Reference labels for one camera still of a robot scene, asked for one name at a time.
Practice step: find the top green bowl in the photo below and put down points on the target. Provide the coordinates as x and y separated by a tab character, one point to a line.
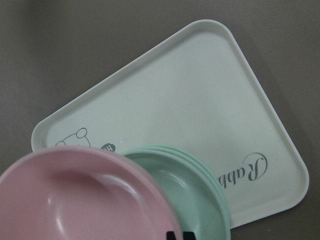
194	192

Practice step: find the white rabbit print tray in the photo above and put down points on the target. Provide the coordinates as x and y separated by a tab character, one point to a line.
194	91

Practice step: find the small pink bowl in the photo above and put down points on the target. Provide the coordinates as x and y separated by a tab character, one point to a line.
81	193

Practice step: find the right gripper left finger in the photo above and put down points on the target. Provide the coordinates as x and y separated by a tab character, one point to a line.
173	234

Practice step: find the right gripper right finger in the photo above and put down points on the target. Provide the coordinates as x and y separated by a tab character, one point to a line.
188	233

